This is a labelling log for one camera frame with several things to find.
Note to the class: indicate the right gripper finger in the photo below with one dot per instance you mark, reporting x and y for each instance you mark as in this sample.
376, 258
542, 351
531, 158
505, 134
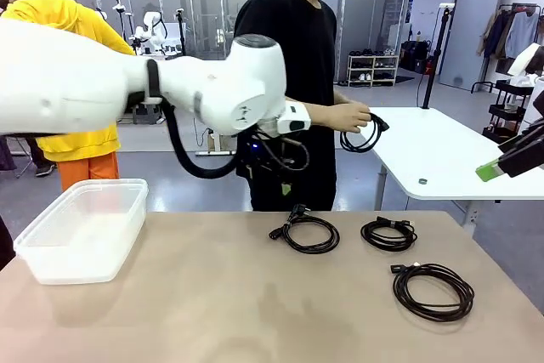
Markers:
489, 171
527, 137

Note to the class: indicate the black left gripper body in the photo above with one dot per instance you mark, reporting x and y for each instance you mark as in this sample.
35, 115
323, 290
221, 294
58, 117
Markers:
268, 154

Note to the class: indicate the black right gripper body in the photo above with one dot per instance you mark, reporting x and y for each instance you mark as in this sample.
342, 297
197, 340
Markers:
540, 106

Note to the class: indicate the person's right forearm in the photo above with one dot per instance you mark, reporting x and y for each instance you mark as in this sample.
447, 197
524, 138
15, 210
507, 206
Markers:
321, 114

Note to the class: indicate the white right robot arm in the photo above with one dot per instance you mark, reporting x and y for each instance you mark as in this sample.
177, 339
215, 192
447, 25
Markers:
530, 110

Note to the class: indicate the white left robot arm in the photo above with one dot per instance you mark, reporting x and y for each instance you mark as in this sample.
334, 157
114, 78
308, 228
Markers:
106, 78

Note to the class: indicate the person's left forearm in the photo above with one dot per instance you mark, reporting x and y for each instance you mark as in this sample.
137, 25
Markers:
342, 98

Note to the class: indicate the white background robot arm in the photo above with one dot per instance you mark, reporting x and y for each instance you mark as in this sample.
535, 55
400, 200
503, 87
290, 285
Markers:
151, 27

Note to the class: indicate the person's right hand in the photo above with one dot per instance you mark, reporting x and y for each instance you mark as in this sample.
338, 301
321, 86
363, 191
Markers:
346, 116

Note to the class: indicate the person's left hand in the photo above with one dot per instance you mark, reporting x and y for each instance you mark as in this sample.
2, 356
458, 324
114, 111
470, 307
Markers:
361, 104

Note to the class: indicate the black utility cart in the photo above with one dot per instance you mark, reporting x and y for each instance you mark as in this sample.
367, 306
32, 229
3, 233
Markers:
506, 112

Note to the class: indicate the white table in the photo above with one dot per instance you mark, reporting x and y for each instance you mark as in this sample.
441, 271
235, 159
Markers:
446, 150

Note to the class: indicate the gray-blue hanging shirt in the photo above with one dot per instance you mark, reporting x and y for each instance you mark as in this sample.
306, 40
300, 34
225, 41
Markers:
522, 35

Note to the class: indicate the beige hanging coat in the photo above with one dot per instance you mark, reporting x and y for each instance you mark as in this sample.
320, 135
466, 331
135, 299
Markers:
489, 35

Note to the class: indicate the black clothes rack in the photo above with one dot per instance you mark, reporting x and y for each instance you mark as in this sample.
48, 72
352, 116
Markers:
520, 8

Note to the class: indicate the gray partition panel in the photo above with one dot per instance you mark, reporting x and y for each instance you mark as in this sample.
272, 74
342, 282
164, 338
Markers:
472, 31

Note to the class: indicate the black pole stand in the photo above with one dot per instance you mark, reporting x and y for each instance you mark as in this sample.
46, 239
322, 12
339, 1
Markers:
435, 61

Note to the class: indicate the person in black t-shirt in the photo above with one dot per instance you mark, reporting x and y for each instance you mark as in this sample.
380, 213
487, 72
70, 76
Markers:
297, 40

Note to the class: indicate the gray step stool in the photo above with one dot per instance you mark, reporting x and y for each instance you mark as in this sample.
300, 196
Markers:
146, 113

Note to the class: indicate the wooden shoe rack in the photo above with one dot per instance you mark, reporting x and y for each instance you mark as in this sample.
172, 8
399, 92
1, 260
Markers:
374, 69

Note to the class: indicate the black bags pile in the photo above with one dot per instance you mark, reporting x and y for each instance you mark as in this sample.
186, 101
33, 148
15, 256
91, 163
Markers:
412, 55

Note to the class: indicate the black tripod stand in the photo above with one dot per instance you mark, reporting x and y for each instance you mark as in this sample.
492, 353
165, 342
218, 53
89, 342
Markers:
181, 31

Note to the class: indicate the clear plastic storage container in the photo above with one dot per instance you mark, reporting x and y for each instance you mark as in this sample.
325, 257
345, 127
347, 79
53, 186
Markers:
81, 235

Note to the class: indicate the mannequin in yellow hoodie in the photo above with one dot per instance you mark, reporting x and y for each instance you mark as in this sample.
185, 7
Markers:
64, 14

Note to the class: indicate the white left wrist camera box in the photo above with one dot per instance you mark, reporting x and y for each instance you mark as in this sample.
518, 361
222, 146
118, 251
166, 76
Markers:
293, 116

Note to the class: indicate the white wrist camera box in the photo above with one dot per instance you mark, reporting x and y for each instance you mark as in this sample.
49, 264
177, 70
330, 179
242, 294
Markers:
293, 116
520, 61

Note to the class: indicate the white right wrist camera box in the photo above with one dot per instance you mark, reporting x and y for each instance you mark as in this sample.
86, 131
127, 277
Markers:
520, 61

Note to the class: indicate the camera on thin stand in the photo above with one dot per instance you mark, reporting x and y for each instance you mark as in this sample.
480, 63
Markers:
119, 8

